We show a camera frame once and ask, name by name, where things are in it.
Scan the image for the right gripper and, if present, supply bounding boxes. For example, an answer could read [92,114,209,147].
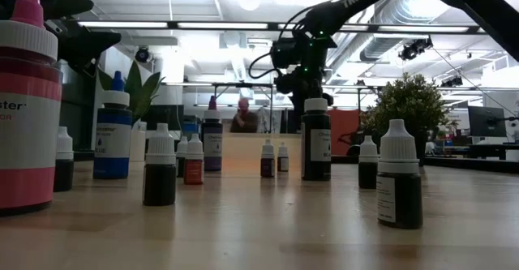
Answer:
[274,67,334,113]

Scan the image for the small dark dropper bottle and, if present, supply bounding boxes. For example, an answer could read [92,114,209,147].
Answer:
[142,122,178,207]
[358,135,380,190]
[277,141,290,173]
[376,118,424,230]
[54,126,75,193]
[175,135,190,178]

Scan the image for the small purple dropper bottle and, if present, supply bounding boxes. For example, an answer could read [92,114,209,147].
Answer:
[260,138,276,178]

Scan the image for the large pink food colouring bottle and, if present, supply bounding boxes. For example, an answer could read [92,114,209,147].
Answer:
[0,0,64,217]

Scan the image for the small orange-red dropper bottle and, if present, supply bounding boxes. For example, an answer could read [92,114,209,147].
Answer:
[183,133,205,186]

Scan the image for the large blue food colouring bottle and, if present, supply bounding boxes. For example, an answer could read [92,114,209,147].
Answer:
[92,71,133,181]

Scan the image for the large purple food colouring bottle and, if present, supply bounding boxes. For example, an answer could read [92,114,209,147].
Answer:
[201,95,224,173]

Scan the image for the orange partition panel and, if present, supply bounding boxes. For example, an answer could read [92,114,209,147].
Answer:
[330,108,362,156]

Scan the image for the snake plant white pot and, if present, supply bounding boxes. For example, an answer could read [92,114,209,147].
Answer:
[97,60,166,162]

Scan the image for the orange translucent plastic bin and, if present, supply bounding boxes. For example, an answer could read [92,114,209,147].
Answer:
[221,133,303,172]

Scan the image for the black beam with light strips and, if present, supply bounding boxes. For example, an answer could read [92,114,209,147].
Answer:
[76,19,487,35]

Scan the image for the bushy green plant black pot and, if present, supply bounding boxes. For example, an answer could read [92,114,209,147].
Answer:
[359,72,451,168]

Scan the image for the black screen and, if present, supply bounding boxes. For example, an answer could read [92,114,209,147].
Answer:
[144,104,184,132]

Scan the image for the black spotlight cluster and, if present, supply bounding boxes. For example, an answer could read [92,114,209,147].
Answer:
[398,36,434,62]
[440,75,464,88]

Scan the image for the black computer monitor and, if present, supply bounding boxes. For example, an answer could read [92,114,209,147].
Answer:
[467,105,508,139]

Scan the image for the black office desk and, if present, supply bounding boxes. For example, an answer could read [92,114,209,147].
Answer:
[465,142,519,161]

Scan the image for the black right wrist camera housing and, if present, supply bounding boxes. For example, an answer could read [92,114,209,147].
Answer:
[269,37,304,70]

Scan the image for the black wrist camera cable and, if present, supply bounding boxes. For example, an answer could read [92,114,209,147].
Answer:
[247,52,283,80]

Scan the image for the round black camera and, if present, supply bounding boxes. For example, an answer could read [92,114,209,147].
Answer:
[134,45,152,64]

